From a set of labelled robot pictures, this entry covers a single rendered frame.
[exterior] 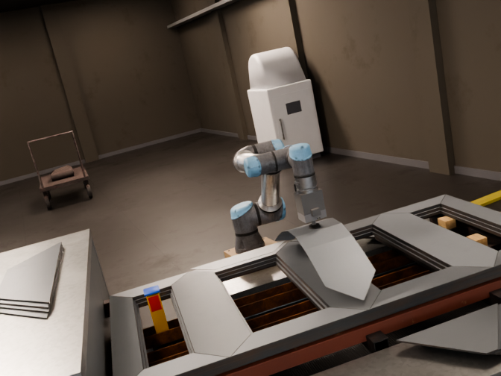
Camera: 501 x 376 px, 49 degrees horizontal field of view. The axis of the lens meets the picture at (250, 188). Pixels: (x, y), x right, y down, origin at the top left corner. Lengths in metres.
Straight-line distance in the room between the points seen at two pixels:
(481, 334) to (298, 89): 6.19
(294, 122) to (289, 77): 0.61
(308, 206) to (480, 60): 3.82
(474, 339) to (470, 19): 4.20
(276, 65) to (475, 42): 3.02
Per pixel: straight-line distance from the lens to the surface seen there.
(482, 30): 5.48
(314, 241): 1.90
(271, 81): 7.56
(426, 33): 5.86
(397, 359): 1.70
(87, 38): 12.81
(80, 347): 1.52
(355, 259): 1.85
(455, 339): 1.69
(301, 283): 2.01
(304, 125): 7.67
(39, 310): 1.82
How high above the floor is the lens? 1.69
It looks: 14 degrees down
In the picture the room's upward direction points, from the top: 12 degrees counter-clockwise
